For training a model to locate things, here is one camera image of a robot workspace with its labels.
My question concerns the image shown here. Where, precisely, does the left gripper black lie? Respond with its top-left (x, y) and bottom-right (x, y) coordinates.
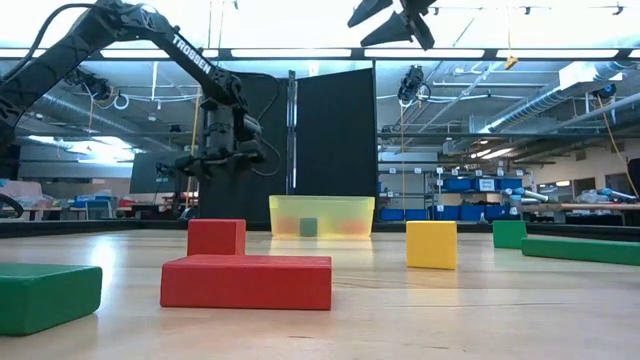
top-left (180, 112), bottom-right (268, 179)

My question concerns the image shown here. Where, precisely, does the green cube block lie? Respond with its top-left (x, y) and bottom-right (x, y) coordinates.
top-left (492, 220), bottom-right (529, 250)

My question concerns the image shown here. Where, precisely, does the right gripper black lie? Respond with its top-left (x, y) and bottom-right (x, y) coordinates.
top-left (347, 0), bottom-right (439, 52)

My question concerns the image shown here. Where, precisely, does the yellow cable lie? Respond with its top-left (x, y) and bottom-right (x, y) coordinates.
top-left (185, 57), bottom-right (204, 209)

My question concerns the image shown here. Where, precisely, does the black curved hose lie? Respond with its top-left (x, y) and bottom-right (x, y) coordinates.
top-left (0, 192), bottom-right (25, 220)

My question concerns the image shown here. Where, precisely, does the wooden workbench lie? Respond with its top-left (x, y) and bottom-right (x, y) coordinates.
top-left (522, 201), bottom-right (640, 212)

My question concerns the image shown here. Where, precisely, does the blue cable reel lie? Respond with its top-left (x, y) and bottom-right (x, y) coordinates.
top-left (593, 82), bottom-right (619, 100)

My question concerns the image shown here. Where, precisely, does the yellow cube block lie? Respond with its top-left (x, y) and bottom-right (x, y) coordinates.
top-left (405, 220), bottom-right (459, 271)

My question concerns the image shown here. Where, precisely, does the red rectangular block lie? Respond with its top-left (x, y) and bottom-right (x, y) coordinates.
top-left (159, 254), bottom-right (333, 311)

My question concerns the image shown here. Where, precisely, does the black monitor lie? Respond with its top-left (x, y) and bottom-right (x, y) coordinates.
top-left (128, 151), bottom-right (200, 196)

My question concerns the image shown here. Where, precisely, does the blue chair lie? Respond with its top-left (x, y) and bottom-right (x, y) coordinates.
top-left (74, 195), bottom-right (115, 221)

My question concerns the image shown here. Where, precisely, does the silver air duct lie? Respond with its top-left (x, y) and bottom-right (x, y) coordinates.
top-left (477, 82), bottom-right (609, 135)
top-left (29, 74), bottom-right (121, 136)

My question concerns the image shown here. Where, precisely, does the white ceiling unit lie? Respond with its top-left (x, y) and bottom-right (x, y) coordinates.
top-left (558, 60), bottom-right (626, 92)

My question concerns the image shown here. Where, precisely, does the black tripod camera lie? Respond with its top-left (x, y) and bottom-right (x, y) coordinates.
top-left (153, 159), bottom-right (182, 219)

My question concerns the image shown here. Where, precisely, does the black overhead frame beam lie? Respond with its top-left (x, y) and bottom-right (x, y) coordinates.
top-left (0, 47), bottom-right (640, 62)

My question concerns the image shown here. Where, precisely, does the yellow translucent plastic bin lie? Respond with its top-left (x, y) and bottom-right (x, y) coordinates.
top-left (268, 194), bottom-right (376, 240)

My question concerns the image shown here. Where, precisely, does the yellow hanging cord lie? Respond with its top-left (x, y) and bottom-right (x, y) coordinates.
top-left (594, 92), bottom-right (640, 199)

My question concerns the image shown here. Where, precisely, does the green rectangular block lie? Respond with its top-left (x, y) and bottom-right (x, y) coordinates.
top-left (0, 263), bottom-right (104, 337)

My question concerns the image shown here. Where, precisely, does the green long block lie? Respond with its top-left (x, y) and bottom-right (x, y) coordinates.
top-left (521, 236), bottom-right (640, 267)

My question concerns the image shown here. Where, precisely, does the black folding partition screen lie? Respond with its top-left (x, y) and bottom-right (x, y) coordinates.
top-left (198, 68), bottom-right (379, 224)

